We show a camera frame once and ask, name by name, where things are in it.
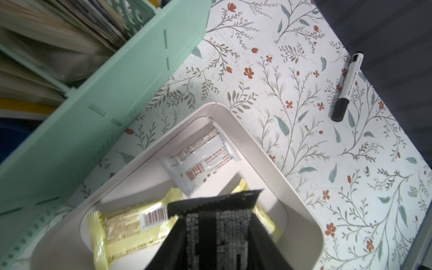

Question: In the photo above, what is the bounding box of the green file organizer box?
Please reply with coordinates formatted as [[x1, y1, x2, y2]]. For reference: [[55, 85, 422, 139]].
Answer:
[[1, 1, 212, 270]]

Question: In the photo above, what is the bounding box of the white cookie storage box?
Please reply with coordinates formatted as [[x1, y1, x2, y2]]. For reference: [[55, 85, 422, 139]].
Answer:
[[30, 103, 324, 270]]

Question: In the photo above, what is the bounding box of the black cookie packet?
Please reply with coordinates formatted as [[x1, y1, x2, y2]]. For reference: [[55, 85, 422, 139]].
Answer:
[[166, 189, 264, 270]]

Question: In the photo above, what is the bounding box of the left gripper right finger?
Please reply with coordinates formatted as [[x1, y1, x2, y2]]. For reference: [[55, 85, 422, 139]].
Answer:
[[247, 222, 293, 270]]

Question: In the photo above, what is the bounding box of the black marker pen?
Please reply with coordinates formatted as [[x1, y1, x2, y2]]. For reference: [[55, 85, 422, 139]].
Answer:
[[331, 52, 364, 122]]

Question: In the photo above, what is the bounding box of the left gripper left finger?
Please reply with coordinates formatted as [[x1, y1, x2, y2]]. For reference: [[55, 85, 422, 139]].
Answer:
[[145, 218, 186, 270]]

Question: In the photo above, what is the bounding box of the white packet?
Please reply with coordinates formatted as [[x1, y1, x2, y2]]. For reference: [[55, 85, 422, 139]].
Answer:
[[159, 126, 241, 197]]

